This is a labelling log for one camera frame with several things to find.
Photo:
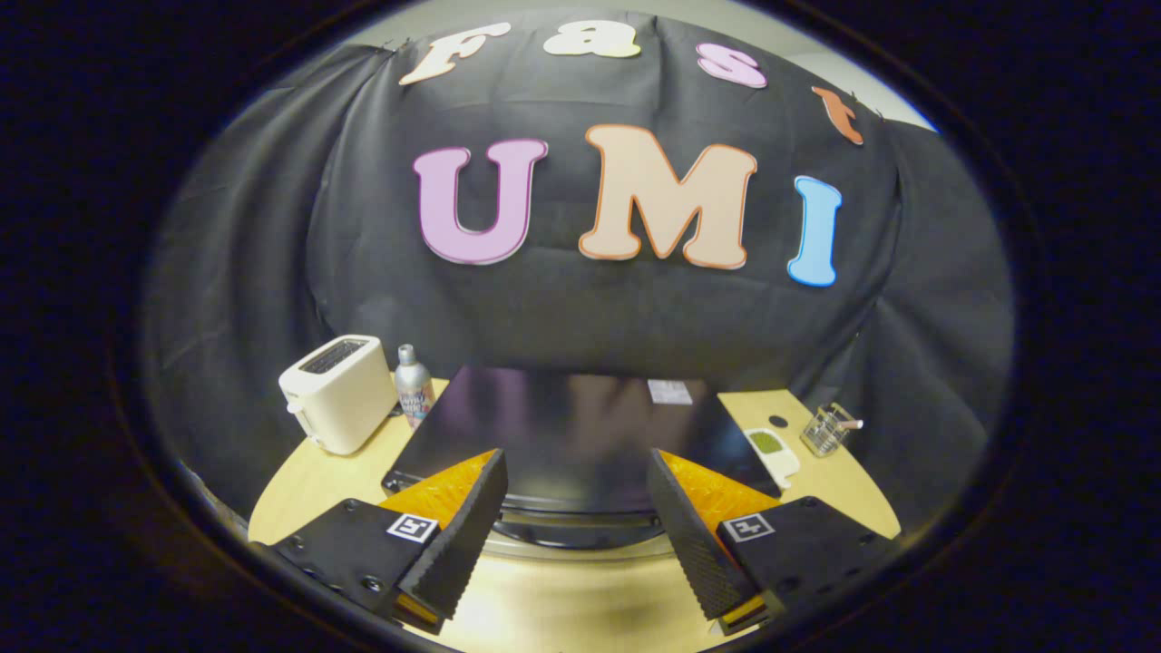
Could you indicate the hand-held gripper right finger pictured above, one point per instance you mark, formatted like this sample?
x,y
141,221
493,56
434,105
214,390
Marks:
x,y
689,544

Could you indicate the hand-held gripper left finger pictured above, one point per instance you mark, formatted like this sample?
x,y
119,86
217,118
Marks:
x,y
463,544

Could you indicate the black toaster oven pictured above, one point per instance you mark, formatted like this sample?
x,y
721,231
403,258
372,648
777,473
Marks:
x,y
562,435

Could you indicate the cream pop-up toaster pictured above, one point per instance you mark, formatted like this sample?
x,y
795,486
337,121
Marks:
x,y
340,399

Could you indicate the white spoon rest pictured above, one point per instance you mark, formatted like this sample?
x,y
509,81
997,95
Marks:
x,y
771,453

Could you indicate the silver metal bottle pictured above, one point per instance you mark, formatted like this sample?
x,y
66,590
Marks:
x,y
414,390

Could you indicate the black backdrop cloth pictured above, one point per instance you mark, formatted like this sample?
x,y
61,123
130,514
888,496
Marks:
x,y
590,317

